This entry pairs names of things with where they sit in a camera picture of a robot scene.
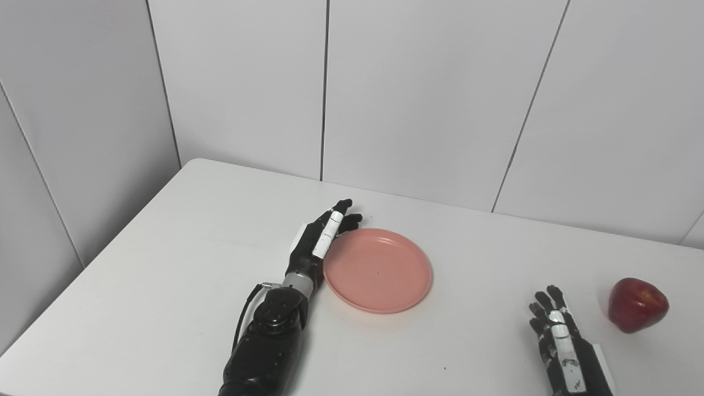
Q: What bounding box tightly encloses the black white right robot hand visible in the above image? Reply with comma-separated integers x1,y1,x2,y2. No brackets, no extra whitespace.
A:
529,284,615,396

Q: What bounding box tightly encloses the red apple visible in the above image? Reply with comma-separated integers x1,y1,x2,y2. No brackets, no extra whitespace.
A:
608,277,670,334

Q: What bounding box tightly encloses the pink round plate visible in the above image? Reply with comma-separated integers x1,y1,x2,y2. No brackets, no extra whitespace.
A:
323,228,433,315

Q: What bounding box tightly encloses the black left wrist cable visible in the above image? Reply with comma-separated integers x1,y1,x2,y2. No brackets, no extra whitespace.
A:
234,282,281,353

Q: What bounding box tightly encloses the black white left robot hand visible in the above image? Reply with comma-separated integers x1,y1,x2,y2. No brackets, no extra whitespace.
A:
285,199,364,287

